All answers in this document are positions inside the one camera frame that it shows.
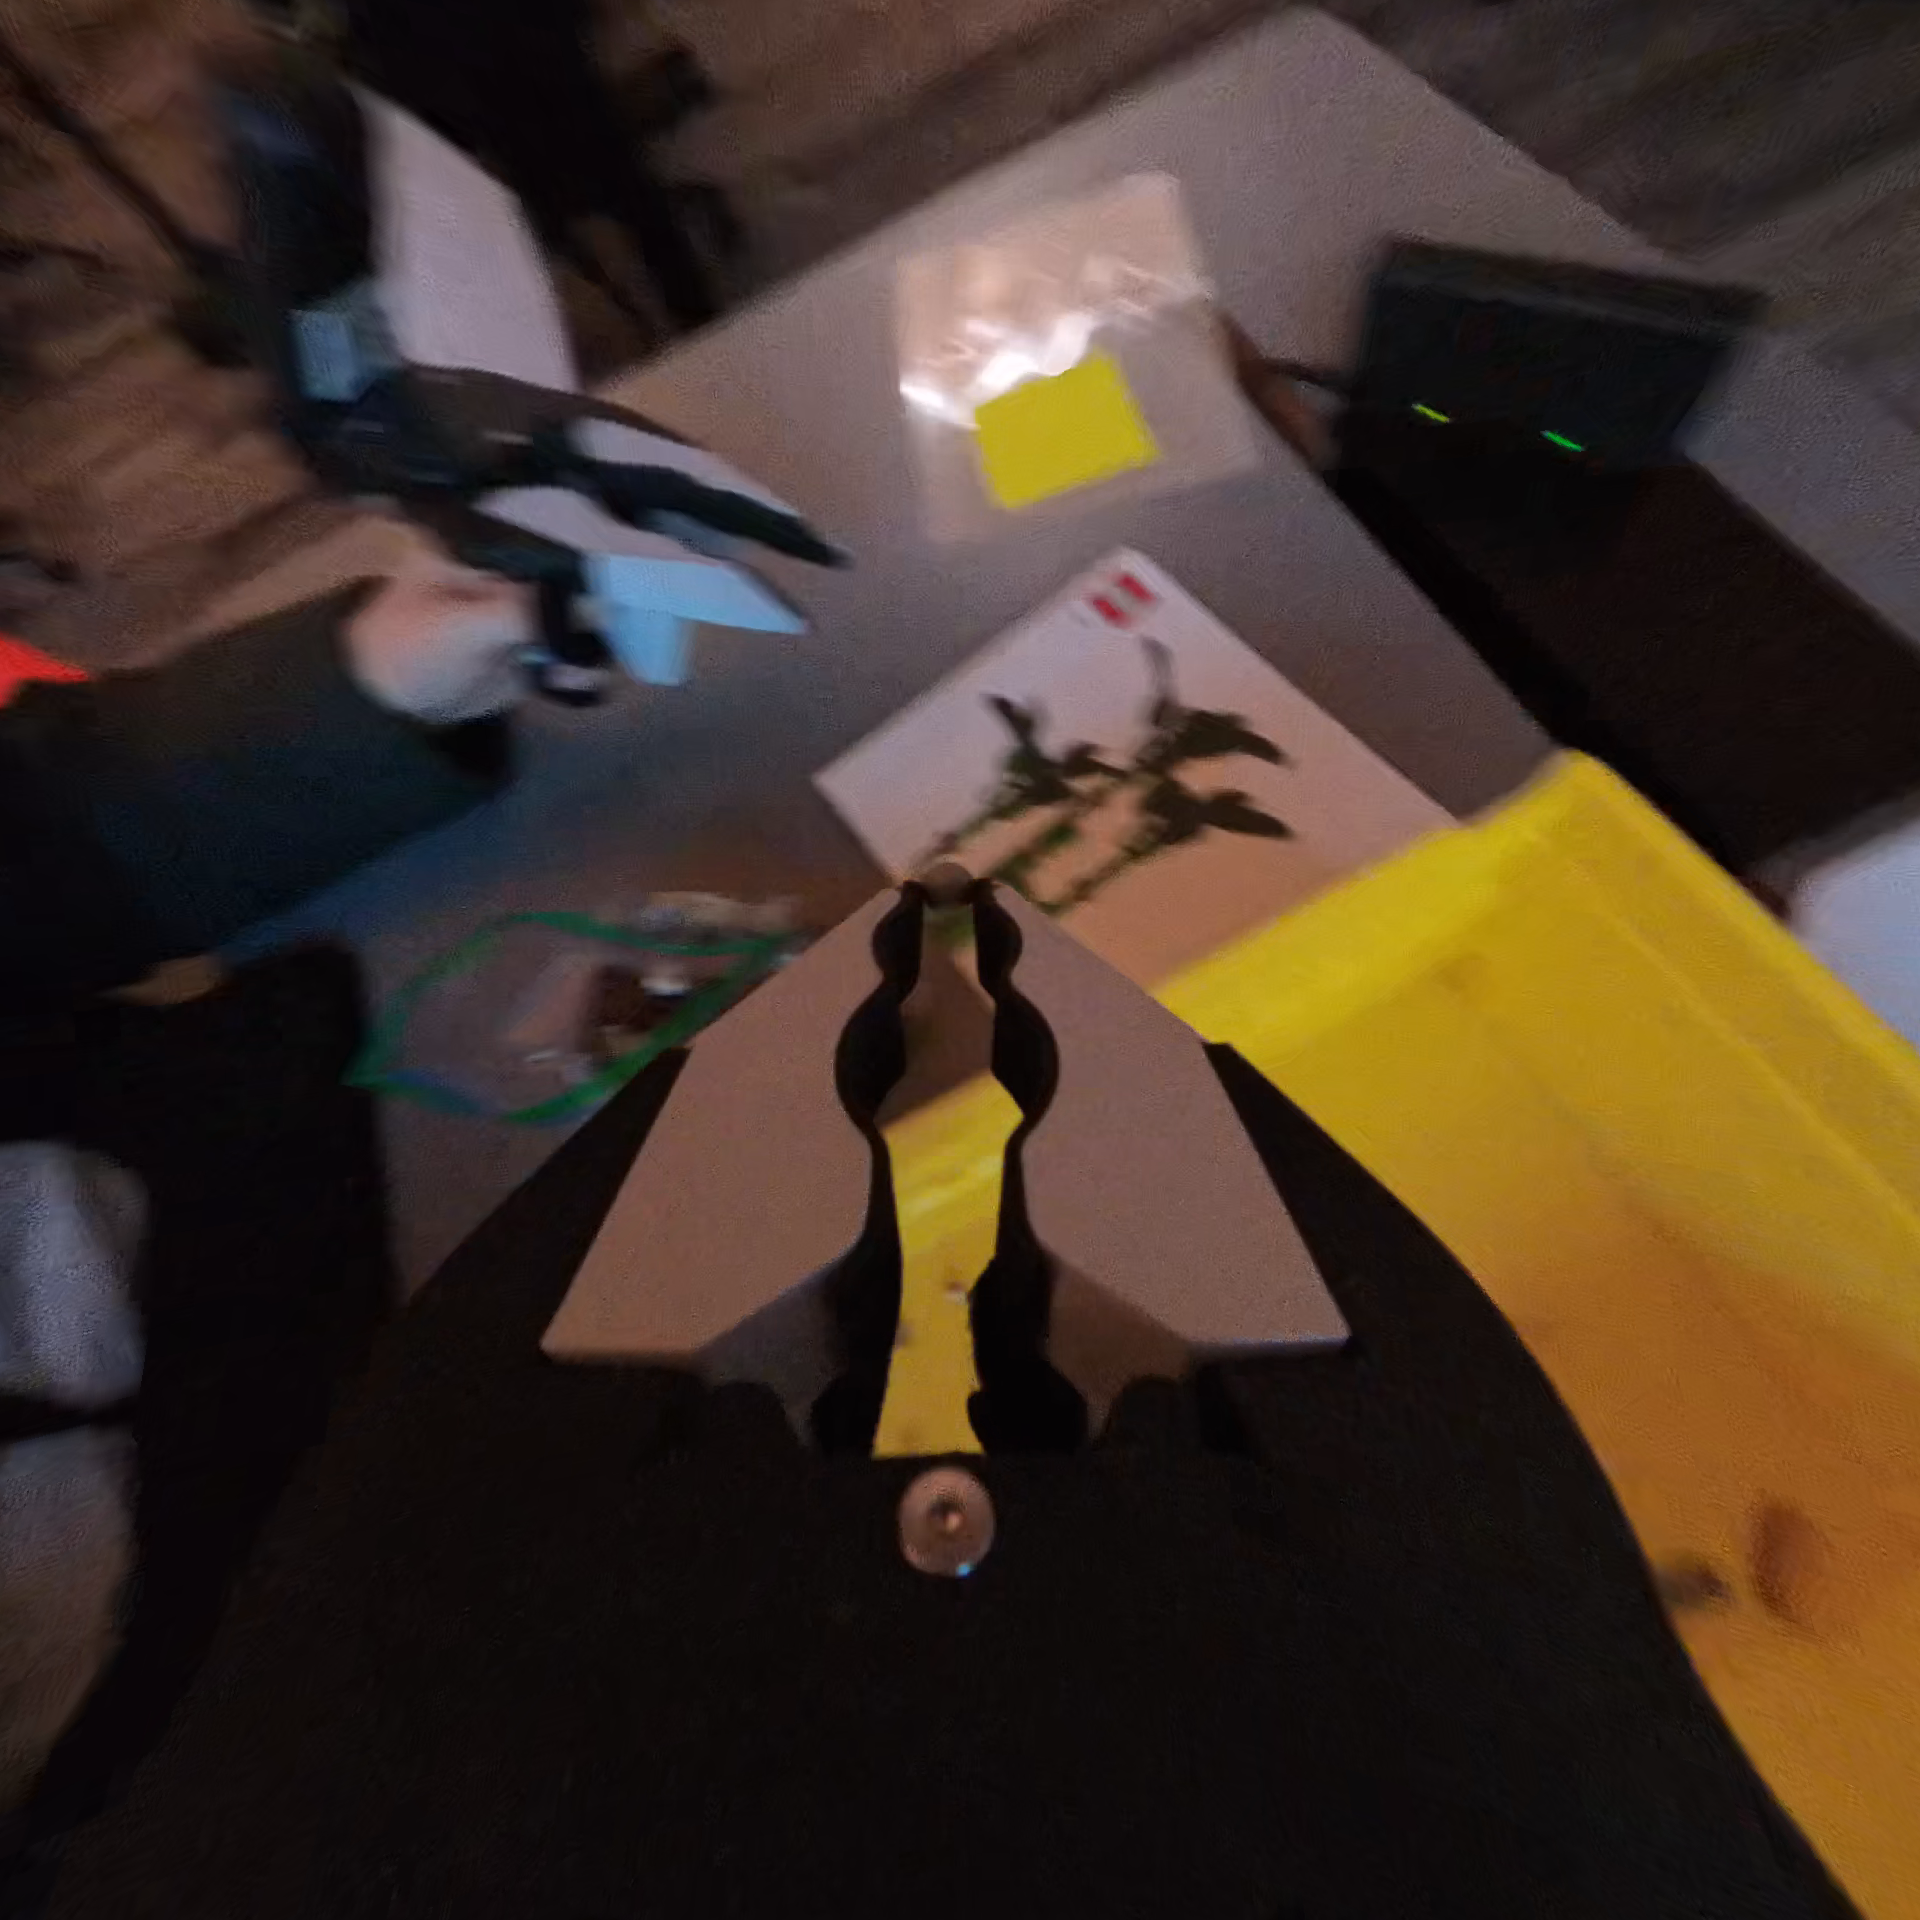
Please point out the black device with green lights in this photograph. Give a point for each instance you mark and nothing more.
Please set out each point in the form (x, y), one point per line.
(1546, 352)

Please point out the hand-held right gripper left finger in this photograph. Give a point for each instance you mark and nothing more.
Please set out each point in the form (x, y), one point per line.
(734, 1200)

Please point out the clear plastic sheet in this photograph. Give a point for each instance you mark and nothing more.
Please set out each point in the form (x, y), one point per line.
(1049, 254)

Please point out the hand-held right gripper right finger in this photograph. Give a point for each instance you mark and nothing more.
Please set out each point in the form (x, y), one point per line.
(1170, 1200)

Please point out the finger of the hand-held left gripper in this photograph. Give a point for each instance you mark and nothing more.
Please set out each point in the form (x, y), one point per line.
(675, 608)
(675, 464)

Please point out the pile of mixed toy bricks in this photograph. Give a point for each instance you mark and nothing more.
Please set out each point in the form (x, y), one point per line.
(630, 998)

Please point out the small toy bricks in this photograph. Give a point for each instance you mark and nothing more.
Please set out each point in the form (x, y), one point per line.
(1786, 1559)

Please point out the white rounded object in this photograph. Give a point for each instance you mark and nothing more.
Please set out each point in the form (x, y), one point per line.
(464, 240)

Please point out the clear zip bag green seal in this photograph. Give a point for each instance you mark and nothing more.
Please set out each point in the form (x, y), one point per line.
(464, 1020)

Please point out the toy instruction booklet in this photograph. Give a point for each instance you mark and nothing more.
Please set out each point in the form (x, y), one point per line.
(1349, 811)

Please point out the yellow sticky note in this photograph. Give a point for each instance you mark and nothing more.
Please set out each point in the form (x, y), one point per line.
(1066, 433)

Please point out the person's left forearm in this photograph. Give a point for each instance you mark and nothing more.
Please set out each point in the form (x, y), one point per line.
(271, 750)

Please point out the person's pale garment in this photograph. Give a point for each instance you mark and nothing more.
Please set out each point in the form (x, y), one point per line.
(61, 1289)

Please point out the yellow plastic bin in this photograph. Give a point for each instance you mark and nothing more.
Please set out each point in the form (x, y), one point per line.
(1575, 1126)

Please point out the grey desk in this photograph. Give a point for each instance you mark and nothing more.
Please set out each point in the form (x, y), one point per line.
(720, 720)

